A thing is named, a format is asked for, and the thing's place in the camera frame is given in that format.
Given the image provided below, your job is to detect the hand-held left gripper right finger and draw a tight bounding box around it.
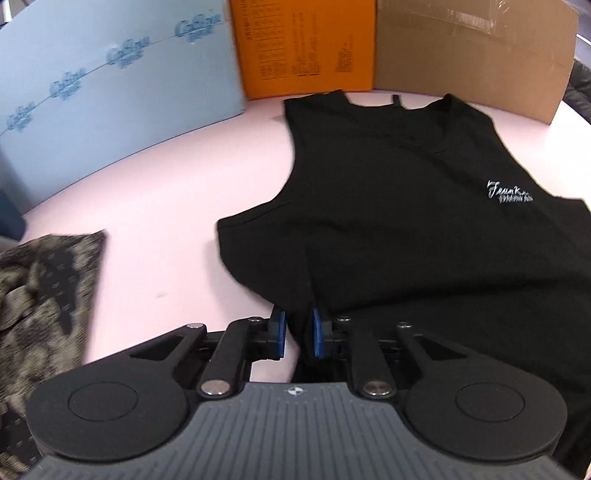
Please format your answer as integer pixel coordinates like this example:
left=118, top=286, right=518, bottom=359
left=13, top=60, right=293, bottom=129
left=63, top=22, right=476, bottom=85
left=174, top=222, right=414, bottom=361
left=313, top=308, right=467, bottom=400

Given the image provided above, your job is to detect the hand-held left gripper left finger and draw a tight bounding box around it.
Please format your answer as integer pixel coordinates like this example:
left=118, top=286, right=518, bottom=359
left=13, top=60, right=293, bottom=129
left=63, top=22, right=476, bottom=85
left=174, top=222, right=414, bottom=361
left=127, top=307, right=288, bottom=401

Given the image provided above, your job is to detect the black tank top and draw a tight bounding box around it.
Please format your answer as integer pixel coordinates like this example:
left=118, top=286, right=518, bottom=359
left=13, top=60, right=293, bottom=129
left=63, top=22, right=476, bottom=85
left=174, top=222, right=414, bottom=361
left=217, top=91, right=591, bottom=467

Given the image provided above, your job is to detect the camouflage patterned cloth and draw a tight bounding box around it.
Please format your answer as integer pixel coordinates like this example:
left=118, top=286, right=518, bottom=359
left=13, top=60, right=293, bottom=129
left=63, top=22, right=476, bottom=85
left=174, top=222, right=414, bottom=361
left=0, top=229, right=108, bottom=480

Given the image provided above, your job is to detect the orange cardboard box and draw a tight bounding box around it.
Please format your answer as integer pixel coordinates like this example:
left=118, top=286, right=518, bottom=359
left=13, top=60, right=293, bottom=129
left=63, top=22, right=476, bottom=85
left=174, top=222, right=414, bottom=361
left=229, top=0, right=378, bottom=101

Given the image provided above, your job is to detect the light blue cardboard box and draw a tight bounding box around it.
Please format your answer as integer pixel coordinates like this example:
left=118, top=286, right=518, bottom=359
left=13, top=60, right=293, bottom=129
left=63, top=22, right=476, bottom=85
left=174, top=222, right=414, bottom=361
left=0, top=0, right=248, bottom=219

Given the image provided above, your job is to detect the dark blue object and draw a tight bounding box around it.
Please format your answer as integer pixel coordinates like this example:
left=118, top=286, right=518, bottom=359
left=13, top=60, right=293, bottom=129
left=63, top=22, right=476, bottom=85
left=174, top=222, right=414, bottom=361
left=0, top=191, right=27, bottom=242

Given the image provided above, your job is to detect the brown cardboard box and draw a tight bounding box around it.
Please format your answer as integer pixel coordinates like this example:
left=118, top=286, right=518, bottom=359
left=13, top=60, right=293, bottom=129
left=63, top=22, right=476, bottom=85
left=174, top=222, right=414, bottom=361
left=373, top=0, right=581, bottom=126

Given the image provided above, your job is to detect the black leather chair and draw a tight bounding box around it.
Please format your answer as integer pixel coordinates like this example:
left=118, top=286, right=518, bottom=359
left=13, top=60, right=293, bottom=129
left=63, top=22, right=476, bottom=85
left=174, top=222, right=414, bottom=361
left=561, top=58, right=591, bottom=110

